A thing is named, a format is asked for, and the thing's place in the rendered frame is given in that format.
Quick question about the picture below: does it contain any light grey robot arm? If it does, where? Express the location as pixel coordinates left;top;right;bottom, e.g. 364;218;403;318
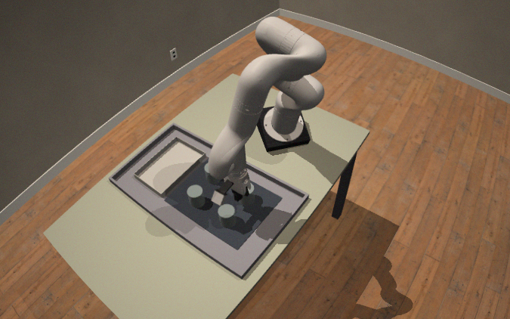
208;17;326;180

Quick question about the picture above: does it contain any clear glass jar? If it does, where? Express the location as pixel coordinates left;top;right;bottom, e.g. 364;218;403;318
218;204;236;228
187;185;205;208
204;163;220;184
240;183;255;206

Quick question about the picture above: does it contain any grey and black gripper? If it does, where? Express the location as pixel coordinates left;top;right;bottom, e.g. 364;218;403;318
224;172;251;202

